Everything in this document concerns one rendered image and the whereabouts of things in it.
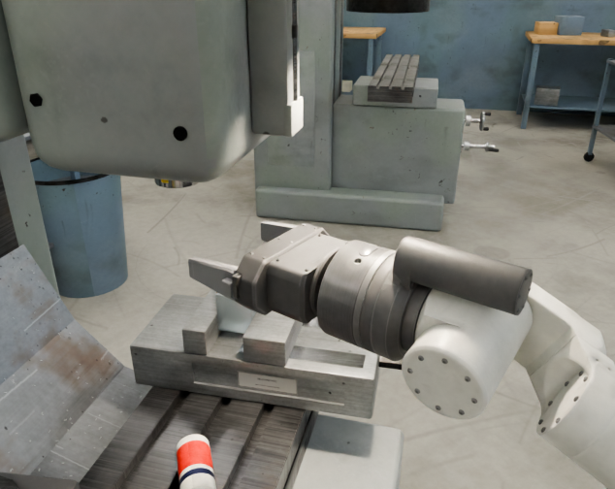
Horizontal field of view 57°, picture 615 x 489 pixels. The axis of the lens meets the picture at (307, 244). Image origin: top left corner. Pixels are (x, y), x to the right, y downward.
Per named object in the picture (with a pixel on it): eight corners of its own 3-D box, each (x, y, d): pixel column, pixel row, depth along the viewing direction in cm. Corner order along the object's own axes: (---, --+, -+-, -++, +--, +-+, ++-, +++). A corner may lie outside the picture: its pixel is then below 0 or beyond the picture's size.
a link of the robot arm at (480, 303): (408, 311, 54) (530, 354, 48) (347, 384, 47) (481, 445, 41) (408, 207, 48) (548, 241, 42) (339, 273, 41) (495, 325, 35)
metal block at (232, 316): (264, 312, 86) (263, 277, 84) (252, 335, 81) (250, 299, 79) (232, 309, 87) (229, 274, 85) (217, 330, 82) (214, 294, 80)
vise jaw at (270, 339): (309, 309, 90) (309, 286, 88) (285, 367, 77) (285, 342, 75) (273, 304, 91) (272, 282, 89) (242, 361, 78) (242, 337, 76)
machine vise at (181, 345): (382, 354, 91) (386, 295, 86) (372, 420, 77) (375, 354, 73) (177, 328, 97) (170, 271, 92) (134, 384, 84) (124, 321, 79)
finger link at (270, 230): (261, 244, 62) (307, 259, 59) (260, 217, 61) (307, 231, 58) (270, 239, 64) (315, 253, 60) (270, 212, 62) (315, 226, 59)
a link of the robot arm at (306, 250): (314, 200, 58) (423, 228, 51) (313, 282, 62) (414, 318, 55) (228, 244, 48) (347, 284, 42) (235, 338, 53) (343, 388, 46)
